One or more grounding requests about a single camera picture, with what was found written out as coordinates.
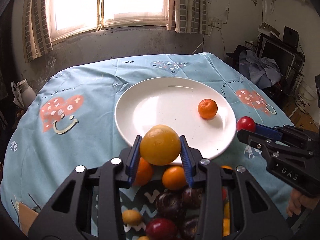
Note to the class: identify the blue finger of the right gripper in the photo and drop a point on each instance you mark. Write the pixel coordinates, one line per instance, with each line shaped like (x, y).
(267, 131)
(256, 141)

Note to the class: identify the wall power socket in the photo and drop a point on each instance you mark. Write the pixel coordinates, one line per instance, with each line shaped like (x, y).
(215, 23)

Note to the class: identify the small orange tomato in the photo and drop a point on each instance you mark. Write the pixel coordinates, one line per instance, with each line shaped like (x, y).
(226, 167)

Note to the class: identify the left checked curtain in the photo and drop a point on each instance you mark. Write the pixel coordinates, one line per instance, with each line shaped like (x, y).
(35, 32)

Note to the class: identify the small orange mandarin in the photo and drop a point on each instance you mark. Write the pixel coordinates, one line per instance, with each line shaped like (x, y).
(207, 109)

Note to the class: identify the dark water chestnut front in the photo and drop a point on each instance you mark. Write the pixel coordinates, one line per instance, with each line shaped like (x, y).
(189, 228)

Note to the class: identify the black monitor screen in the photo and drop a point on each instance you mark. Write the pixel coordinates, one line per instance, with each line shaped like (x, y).
(282, 57)

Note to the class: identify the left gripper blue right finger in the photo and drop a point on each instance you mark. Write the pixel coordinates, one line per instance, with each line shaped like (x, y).
(253, 215)

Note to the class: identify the checked curtain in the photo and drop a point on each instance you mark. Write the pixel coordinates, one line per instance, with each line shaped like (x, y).
(35, 32)
(188, 16)

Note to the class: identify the yellow orange tomato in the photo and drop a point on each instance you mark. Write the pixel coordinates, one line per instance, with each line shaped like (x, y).
(226, 220)

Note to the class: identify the brown cardboard piece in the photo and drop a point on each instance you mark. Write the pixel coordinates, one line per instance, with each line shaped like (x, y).
(26, 217)

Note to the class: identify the small green yellow fruit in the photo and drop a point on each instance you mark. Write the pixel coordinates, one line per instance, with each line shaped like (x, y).
(143, 238)

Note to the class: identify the red cherry tomato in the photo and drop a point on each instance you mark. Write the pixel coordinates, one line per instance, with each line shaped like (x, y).
(224, 194)
(246, 123)

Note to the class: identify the right checked curtain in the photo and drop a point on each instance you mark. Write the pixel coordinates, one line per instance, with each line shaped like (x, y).
(188, 16)

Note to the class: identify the white kettle jug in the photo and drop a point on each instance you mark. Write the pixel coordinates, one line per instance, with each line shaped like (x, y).
(23, 94)

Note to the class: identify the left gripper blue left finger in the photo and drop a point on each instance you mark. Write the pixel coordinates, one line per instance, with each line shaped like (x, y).
(87, 204)

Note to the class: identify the yellow green citrus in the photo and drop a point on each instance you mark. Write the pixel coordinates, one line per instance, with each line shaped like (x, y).
(160, 146)

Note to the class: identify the right hand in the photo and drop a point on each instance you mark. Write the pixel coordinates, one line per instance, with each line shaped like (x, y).
(297, 201)

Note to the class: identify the pile of blue clothes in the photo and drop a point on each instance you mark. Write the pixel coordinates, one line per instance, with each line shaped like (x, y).
(264, 72)

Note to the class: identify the window with white frame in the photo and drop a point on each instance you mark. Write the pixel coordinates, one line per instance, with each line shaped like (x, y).
(72, 17)

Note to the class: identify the white oval plate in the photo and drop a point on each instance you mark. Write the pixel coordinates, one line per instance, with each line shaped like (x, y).
(173, 101)

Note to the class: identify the white plastic bucket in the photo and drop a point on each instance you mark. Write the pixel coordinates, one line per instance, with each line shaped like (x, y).
(305, 95)

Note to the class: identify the large orange mandarin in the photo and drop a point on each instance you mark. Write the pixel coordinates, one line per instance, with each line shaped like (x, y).
(144, 173)

